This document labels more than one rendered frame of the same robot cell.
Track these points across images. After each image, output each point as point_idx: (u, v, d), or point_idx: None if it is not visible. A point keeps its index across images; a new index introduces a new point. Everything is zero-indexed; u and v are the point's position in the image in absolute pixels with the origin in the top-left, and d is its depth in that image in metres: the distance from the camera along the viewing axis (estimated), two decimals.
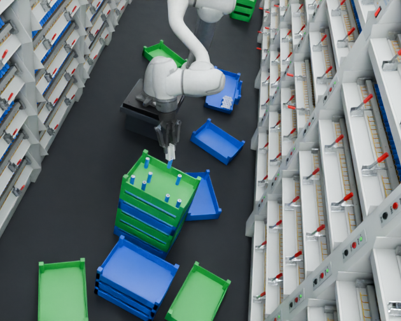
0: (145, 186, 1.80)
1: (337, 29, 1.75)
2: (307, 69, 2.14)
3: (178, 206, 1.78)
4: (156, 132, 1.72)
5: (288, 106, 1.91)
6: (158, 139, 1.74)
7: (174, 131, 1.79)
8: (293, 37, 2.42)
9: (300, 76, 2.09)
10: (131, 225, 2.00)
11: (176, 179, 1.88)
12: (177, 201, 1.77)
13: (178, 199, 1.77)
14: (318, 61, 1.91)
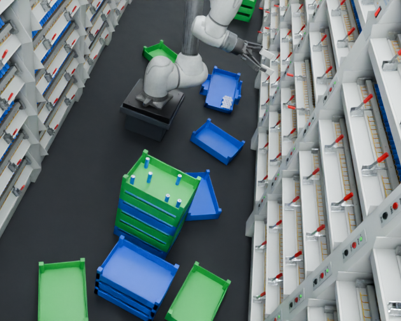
0: None
1: (337, 29, 1.75)
2: (307, 69, 2.14)
3: (178, 206, 1.78)
4: (246, 61, 1.85)
5: (288, 106, 1.91)
6: (251, 66, 1.85)
7: None
8: (293, 37, 2.42)
9: (300, 76, 2.09)
10: (131, 225, 2.00)
11: (176, 179, 1.88)
12: (177, 201, 1.77)
13: (178, 199, 1.77)
14: (318, 61, 1.91)
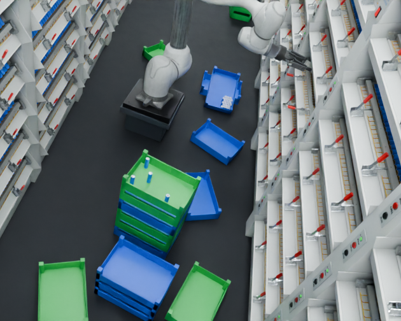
0: None
1: (337, 29, 1.75)
2: None
3: None
4: (293, 51, 2.10)
5: (288, 106, 1.91)
6: (298, 53, 2.10)
7: (298, 64, 2.04)
8: (293, 37, 2.42)
9: (300, 76, 2.09)
10: (131, 225, 2.00)
11: None
12: None
13: (312, 75, 2.11)
14: (318, 61, 1.91)
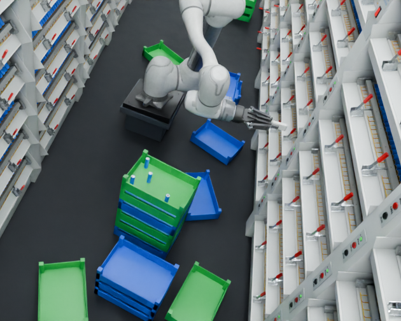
0: None
1: (337, 29, 1.75)
2: (310, 69, 2.13)
3: None
4: (253, 128, 1.69)
5: (312, 101, 1.87)
6: (260, 129, 1.71)
7: None
8: (293, 37, 2.42)
9: (302, 78, 2.10)
10: (131, 225, 2.00)
11: None
12: None
13: None
14: (318, 61, 1.91)
